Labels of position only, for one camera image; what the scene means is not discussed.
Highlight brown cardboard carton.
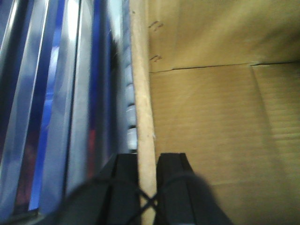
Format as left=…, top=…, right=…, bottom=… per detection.
left=129, top=0, right=300, bottom=225

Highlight stainless steel shelf rail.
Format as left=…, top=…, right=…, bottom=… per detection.
left=0, top=0, right=137, bottom=225

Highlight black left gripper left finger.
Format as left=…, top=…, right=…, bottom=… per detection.
left=43, top=154, right=140, bottom=225

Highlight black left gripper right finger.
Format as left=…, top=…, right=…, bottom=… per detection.
left=154, top=153, right=232, bottom=225

